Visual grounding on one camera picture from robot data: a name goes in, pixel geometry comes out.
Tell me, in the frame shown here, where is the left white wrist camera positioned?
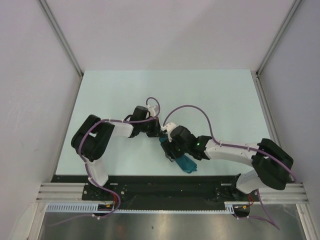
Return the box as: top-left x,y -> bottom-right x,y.
147,105 -> 159,117

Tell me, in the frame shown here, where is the right aluminium corner post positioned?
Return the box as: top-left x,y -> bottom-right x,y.
257,0 -> 305,76

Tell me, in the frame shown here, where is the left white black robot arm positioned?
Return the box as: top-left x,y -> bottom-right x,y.
71,105 -> 160,200

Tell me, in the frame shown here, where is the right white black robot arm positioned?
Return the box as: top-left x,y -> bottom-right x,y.
160,123 -> 294,201

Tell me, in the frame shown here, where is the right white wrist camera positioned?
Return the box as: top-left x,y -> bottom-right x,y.
160,122 -> 177,142

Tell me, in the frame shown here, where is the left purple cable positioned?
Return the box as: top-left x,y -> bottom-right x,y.
48,97 -> 161,227

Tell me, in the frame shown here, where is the purple cable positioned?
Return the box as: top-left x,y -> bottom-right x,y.
162,104 -> 297,230
48,97 -> 161,227

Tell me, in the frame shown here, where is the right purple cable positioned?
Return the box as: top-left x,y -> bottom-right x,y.
162,104 -> 297,230

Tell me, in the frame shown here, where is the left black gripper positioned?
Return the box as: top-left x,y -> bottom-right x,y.
139,117 -> 166,138

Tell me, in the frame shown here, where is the teal cloth napkin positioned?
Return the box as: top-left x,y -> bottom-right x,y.
159,136 -> 198,174

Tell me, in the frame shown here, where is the white slotted cable duct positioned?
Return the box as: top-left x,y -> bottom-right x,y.
46,202 -> 249,215

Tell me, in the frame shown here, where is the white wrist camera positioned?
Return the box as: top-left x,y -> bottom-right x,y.
160,122 -> 177,142
147,105 -> 159,117

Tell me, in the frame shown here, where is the aluminium corner post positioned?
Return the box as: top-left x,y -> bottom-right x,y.
257,0 -> 305,76
36,0 -> 85,77

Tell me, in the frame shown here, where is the left aluminium corner post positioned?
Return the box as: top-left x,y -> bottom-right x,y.
36,0 -> 85,77

